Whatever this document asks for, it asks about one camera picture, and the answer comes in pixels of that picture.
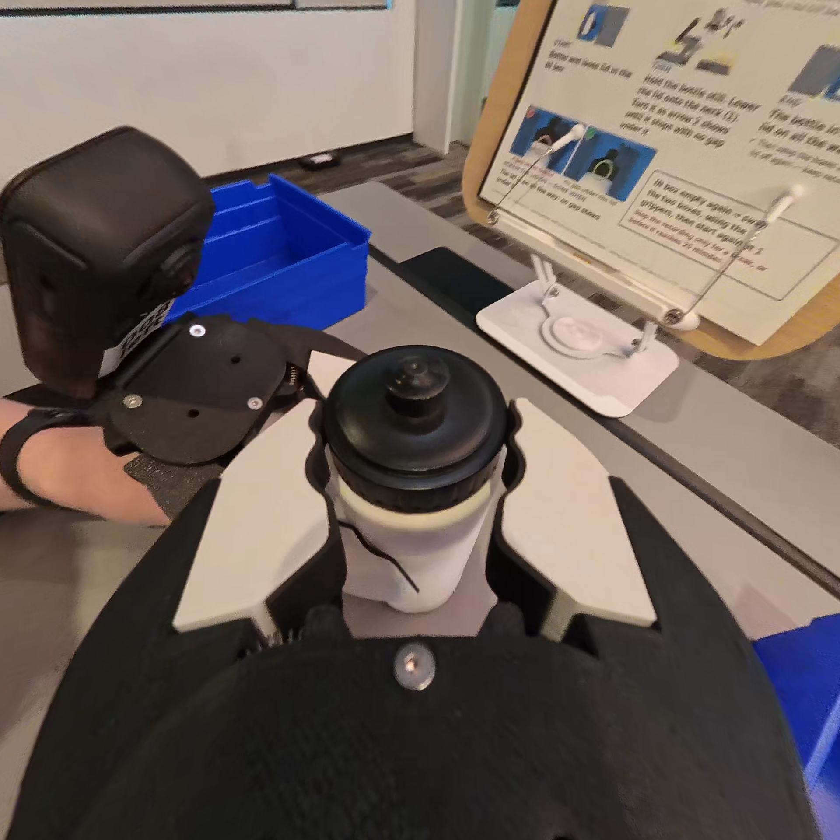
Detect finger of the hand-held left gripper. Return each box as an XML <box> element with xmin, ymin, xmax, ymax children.
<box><xmin>331</xmin><ymin>482</ymin><xmax>422</xmax><ymax>601</ymax></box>
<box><xmin>307</xmin><ymin>350</ymin><xmax>360</xmax><ymax>396</ymax></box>

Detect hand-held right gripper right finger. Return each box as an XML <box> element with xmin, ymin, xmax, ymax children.
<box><xmin>487</xmin><ymin>397</ymin><xmax>658</xmax><ymax>643</ymax></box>

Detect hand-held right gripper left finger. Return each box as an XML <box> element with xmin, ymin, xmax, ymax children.
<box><xmin>172</xmin><ymin>399</ymin><xmax>347</xmax><ymax>634</ymax></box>

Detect white plastic bottle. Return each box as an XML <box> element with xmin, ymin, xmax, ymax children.
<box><xmin>335</xmin><ymin>459</ymin><xmax>506</xmax><ymax>614</ymax></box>

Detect blue plastic storage bin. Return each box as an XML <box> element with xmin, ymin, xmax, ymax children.
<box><xmin>751</xmin><ymin>613</ymin><xmax>840</xmax><ymax>840</ymax></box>
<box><xmin>164</xmin><ymin>172</ymin><xmax>373</xmax><ymax>331</ymax></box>

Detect black bottle lid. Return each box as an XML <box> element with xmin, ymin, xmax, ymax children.
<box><xmin>322</xmin><ymin>346</ymin><xmax>511</xmax><ymax>509</ymax></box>

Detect person's left hand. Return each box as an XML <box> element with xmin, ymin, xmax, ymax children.
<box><xmin>18</xmin><ymin>422</ymin><xmax>173</xmax><ymax>527</ymax></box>

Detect black rectangular table pad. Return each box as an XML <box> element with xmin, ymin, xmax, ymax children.
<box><xmin>399</xmin><ymin>247</ymin><xmax>516</xmax><ymax>329</ymax></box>

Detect instruction sheet on stand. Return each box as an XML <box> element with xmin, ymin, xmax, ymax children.
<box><xmin>461</xmin><ymin>0</ymin><xmax>840</xmax><ymax>419</ymax></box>

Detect printed instruction sheet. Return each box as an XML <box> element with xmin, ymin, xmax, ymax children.
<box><xmin>478</xmin><ymin>0</ymin><xmax>840</xmax><ymax>347</ymax></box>

